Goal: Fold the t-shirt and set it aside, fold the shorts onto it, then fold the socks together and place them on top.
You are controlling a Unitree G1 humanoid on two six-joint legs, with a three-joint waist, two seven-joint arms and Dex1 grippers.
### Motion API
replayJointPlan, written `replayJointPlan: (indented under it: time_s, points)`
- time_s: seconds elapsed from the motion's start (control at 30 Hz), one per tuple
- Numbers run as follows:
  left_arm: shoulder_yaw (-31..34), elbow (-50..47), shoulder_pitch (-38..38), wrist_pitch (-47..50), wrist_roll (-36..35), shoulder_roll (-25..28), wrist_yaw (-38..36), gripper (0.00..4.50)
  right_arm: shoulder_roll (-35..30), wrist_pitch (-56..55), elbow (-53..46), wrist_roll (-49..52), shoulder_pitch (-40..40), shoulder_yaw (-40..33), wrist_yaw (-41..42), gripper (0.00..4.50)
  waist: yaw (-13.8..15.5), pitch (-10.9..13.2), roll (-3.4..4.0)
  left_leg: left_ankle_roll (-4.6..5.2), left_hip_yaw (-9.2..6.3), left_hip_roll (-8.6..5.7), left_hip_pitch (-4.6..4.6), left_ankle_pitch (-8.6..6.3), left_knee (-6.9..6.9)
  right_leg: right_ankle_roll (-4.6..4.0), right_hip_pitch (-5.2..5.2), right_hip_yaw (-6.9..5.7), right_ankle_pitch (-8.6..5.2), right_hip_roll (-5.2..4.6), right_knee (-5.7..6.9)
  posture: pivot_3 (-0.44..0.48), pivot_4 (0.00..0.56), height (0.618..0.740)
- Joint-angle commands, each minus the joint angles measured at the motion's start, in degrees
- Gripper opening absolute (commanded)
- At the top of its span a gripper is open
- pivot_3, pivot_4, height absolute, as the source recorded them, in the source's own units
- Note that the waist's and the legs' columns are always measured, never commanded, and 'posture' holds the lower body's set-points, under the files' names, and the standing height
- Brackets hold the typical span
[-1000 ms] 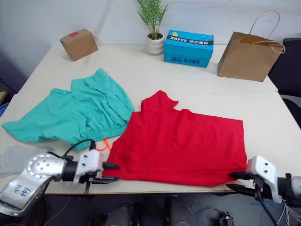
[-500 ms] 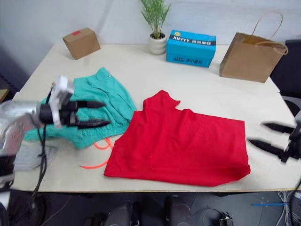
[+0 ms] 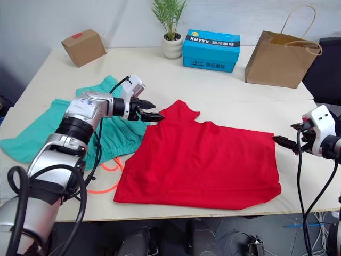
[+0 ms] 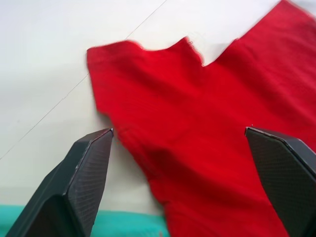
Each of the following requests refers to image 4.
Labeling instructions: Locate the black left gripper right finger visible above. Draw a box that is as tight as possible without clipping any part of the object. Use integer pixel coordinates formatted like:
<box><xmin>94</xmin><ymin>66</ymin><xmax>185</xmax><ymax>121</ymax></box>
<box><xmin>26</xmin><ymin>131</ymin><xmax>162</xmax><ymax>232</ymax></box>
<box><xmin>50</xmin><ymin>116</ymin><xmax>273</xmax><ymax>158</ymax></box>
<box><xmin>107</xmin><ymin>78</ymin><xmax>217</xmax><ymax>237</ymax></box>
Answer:
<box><xmin>244</xmin><ymin>126</ymin><xmax>316</xmax><ymax>237</ymax></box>

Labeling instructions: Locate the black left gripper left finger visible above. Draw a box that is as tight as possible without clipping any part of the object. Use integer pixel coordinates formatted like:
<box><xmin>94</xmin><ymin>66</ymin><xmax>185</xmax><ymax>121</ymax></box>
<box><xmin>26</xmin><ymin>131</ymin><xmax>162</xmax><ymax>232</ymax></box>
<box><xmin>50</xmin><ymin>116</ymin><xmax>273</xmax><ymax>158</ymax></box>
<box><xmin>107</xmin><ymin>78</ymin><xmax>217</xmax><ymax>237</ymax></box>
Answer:
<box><xmin>4</xmin><ymin>127</ymin><xmax>114</xmax><ymax>237</ymax></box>

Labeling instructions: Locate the red t-shirt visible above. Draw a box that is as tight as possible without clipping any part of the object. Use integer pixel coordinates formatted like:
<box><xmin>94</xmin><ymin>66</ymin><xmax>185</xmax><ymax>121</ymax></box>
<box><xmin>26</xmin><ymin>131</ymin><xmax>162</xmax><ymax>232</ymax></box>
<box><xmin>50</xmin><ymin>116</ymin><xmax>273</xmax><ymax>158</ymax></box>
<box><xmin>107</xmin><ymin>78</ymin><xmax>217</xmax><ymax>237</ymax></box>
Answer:
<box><xmin>86</xmin><ymin>0</ymin><xmax>316</xmax><ymax>237</ymax></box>

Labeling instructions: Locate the teal green cloth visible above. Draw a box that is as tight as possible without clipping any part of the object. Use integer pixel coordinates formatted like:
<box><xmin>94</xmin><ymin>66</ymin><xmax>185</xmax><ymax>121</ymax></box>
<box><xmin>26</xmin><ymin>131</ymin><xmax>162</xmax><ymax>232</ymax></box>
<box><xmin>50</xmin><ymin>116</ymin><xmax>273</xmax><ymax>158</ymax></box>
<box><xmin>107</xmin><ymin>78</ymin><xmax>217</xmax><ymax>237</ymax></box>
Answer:
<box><xmin>0</xmin><ymin>203</ymin><xmax>171</xmax><ymax>237</ymax></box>

